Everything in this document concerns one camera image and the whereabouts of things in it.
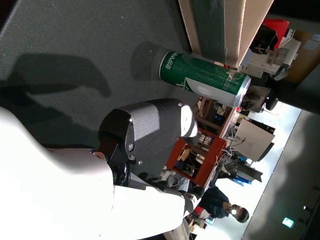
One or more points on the open cardboard box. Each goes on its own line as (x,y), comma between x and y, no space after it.
(233,25)

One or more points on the person in dark blue jacket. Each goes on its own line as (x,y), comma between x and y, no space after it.
(215,202)

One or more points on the green silver drink can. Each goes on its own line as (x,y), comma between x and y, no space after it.
(200,72)

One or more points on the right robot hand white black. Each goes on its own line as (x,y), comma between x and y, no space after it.
(62,195)

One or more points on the white printer machine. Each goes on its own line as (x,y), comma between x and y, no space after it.
(272,57)

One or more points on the green exit sign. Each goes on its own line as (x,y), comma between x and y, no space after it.
(288,222)

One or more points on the white monitor back panel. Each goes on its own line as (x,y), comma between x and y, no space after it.
(252,140)

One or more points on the red metal shelf cart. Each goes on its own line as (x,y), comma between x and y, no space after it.
(215,155)

